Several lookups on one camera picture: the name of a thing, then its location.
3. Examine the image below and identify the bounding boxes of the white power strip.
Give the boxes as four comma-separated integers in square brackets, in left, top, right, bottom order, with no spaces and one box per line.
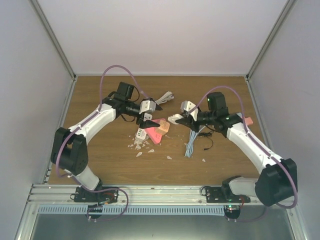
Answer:
[134,113,152,145]

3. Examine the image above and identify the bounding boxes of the pink triangular power socket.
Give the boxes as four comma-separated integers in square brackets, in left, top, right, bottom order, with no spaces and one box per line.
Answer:
[145,118,165,145]

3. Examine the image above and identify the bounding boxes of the aluminium frame rail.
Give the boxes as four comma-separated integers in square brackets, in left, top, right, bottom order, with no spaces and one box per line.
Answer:
[27,184,298,206]

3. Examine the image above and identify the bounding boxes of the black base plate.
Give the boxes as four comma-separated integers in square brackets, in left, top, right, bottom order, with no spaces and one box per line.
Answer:
[199,185,251,204]
[70,186,119,205]

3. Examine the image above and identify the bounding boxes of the pink block socket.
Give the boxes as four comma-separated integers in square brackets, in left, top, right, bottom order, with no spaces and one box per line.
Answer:
[244,117,254,126]

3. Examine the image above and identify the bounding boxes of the thin black cable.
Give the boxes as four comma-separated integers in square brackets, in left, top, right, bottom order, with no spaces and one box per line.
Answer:
[198,126,218,151]

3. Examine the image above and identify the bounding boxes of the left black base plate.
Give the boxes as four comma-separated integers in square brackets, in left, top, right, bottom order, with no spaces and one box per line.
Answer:
[70,186,119,205]

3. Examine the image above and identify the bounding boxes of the light blue power strip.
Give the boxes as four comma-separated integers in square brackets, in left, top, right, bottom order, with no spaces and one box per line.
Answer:
[237,112,243,119]

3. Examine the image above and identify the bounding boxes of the small white charger plug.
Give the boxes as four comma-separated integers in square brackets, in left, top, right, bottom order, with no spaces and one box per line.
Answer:
[167,114,184,125]

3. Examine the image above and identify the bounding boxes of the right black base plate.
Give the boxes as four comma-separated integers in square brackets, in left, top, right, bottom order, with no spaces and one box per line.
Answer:
[199,185,251,204]

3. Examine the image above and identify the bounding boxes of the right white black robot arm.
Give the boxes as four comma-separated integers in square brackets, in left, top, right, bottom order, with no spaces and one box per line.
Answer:
[168,92,298,208]

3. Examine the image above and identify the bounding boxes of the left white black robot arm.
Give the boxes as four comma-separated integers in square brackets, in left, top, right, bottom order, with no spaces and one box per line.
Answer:
[50,82,162,202]

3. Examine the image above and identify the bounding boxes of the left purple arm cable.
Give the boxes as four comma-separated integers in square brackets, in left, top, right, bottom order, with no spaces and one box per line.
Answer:
[54,64,151,179]

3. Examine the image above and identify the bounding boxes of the grey slotted cable duct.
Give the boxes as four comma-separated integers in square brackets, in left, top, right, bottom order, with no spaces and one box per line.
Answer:
[38,204,225,216]

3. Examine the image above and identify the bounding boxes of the light blue cable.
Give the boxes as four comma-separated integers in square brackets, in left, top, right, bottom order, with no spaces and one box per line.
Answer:
[184,128,201,159]

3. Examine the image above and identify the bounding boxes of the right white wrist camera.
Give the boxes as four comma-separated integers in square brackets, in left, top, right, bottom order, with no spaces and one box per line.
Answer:
[180,100,199,121]

